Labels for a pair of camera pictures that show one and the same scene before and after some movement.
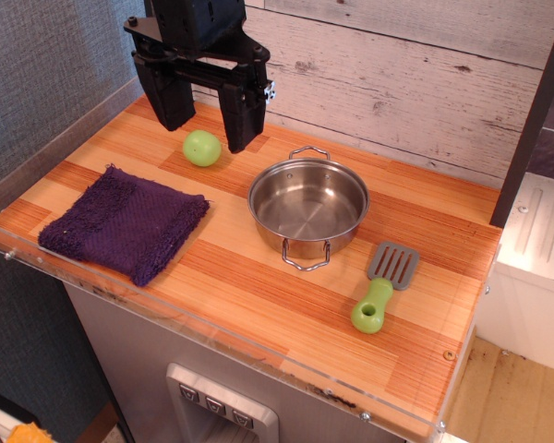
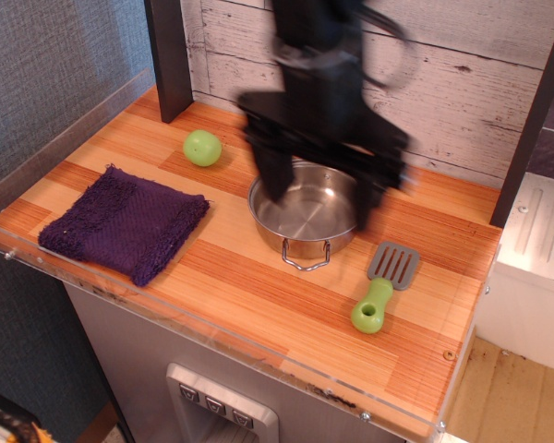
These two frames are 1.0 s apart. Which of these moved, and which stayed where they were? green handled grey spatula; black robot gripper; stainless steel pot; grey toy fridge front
Moved: black robot gripper
Stayed: stainless steel pot; green handled grey spatula; grey toy fridge front
